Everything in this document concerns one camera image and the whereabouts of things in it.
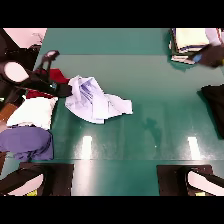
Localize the purple garment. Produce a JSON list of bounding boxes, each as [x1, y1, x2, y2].
[[0, 125, 55, 162]]

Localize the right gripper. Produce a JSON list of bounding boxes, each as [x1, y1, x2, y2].
[[188, 43, 224, 69]]

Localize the black garment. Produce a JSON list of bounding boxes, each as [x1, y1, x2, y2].
[[199, 84, 224, 140]]

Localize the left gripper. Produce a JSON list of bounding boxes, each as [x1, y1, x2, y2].
[[48, 81, 74, 99]]

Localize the red garment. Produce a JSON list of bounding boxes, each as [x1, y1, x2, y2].
[[25, 67, 72, 100]]

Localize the white folded garment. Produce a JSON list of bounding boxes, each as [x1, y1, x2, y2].
[[175, 28, 210, 52]]

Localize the heap of clothes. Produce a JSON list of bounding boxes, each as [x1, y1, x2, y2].
[[169, 28, 202, 65]]

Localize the white and blue shirt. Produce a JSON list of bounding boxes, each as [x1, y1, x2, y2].
[[64, 75, 134, 125]]

